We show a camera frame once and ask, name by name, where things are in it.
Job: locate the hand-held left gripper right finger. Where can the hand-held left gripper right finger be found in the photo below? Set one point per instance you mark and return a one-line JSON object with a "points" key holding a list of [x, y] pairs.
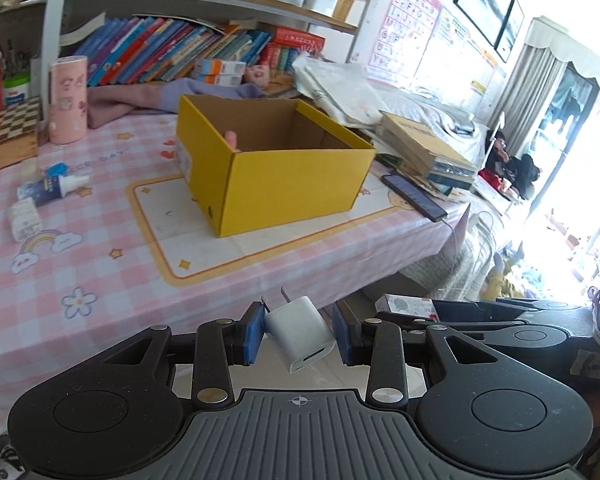
{"points": [[342, 332]]}

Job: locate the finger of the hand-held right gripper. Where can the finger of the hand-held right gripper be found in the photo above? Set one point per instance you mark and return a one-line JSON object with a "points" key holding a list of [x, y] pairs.
{"points": [[430, 323], [480, 309]]}

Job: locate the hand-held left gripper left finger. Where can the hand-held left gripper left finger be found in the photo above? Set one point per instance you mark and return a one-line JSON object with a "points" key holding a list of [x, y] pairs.
{"points": [[252, 332]]}

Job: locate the small red and white box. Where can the small red and white box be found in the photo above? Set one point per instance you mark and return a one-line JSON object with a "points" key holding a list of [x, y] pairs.
{"points": [[405, 306]]}

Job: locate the white charger plug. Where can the white charger plug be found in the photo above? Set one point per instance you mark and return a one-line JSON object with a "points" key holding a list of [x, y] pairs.
{"points": [[295, 330]]}

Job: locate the yellow cardboard box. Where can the yellow cardboard box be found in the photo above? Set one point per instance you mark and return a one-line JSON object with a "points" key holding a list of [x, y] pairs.
{"points": [[280, 185]]}

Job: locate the blue white tube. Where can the blue white tube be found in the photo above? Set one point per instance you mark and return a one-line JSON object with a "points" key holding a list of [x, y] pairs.
{"points": [[47, 191]]}

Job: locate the white tissue pack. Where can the white tissue pack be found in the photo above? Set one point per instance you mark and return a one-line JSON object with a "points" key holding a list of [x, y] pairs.
{"points": [[25, 220]]}

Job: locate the blue wrapper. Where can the blue wrapper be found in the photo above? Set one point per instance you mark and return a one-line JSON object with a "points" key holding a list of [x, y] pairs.
{"points": [[55, 169]]}

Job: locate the black smartphone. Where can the black smartphone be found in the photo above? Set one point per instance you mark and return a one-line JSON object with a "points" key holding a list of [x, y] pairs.
{"points": [[412, 196]]}

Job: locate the pink checked tablecloth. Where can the pink checked tablecloth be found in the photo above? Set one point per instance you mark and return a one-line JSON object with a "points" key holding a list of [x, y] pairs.
{"points": [[105, 270]]}

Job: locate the stack of worn books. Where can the stack of worn books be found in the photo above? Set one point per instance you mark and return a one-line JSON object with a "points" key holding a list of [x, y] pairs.
{"points": [[420, 145]]}

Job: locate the grey quilted bedding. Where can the grey quilted bedding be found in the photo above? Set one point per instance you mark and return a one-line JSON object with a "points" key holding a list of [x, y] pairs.
{"points": [[430, 110]]}

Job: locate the grey window curtain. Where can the grey window curtain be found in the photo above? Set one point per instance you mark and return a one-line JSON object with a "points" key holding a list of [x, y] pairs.
{"points": [[535, 85]]}

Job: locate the white plastic bag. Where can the white plastic bag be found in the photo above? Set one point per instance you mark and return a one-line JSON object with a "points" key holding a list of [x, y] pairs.
{"points": [[340, 90]]}

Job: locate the pink plush pig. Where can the pink plush pig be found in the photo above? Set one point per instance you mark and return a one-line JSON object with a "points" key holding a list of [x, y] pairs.
{"points": [[257, 76]]}

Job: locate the pink and purple garment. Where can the pink and purple garment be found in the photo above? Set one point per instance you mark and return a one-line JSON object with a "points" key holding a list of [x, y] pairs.
{"points": [[125, 100]]}

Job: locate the pink cartoon canister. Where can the pink cartoon canister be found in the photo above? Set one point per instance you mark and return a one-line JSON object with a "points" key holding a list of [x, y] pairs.
{"points": [[67, 105]]}

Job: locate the row of colourful books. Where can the row of colourful books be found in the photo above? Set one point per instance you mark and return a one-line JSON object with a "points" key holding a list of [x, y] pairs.
{"points": [[155, 47]]}

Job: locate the wooden chessboard box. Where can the wooden chessboard box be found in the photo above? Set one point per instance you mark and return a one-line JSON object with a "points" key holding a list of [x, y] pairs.
{"points": [[10, 130]]}

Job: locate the white jar with red label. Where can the white jar with red label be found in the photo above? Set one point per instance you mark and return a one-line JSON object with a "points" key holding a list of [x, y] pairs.
{"points": [[16, 92]]}

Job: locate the bunch of pens and brushes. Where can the bunch of pens and brushes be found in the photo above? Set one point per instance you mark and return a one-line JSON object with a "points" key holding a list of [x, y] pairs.
{"points": [[10, 57]]}

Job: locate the white bookshelf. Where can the white bookshelf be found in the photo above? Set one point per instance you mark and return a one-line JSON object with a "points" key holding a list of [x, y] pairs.
{"points": [[50, 20]]}

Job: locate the white wall chart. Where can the white wall chart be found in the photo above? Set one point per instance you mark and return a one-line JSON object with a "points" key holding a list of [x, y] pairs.
{"points": [[460, 45]]}

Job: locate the alphabet wall poster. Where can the alphabet wall poster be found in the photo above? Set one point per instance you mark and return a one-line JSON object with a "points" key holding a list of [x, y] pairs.
{"points": [[405, 25]]}

